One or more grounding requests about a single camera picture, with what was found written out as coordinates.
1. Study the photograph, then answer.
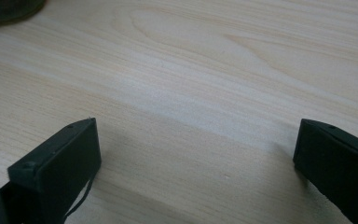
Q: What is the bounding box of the black table cable grommet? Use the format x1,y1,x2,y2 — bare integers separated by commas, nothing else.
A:
0,0,47,30

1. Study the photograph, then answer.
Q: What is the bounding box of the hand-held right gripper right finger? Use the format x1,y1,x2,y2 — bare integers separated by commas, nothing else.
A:
292,118,358,224

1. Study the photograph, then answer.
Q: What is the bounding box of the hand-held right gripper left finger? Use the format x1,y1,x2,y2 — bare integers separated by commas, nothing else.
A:
7,117,103,224

